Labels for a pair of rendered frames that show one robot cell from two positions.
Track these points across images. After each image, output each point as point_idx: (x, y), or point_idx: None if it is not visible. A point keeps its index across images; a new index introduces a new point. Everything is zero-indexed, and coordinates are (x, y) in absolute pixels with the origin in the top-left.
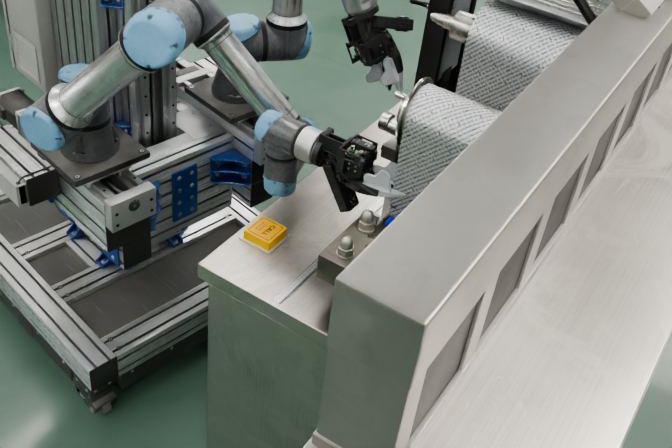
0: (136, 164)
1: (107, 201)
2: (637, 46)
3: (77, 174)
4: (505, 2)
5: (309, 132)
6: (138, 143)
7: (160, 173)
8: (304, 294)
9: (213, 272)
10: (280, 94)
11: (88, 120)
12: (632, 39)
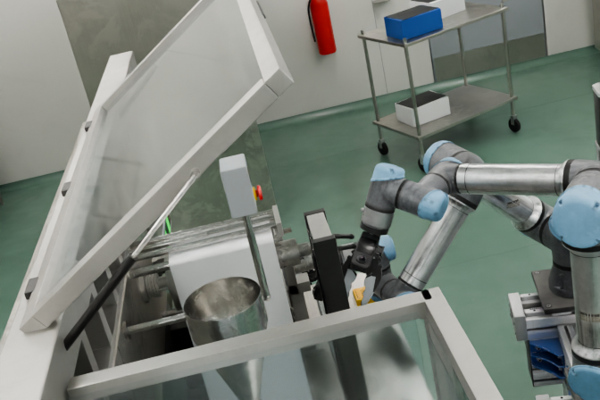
0: (575, 333)
1: (514, 293)
2: (95, 104)
3: (539, 273)
4: (272, 262)
5: (347, 244)
6: (561, 306)
7: (564, 352)
8: (308, 295)
9: (362, 272)
10: (414, 258)
11: (515, 225)
12: (98, 104)
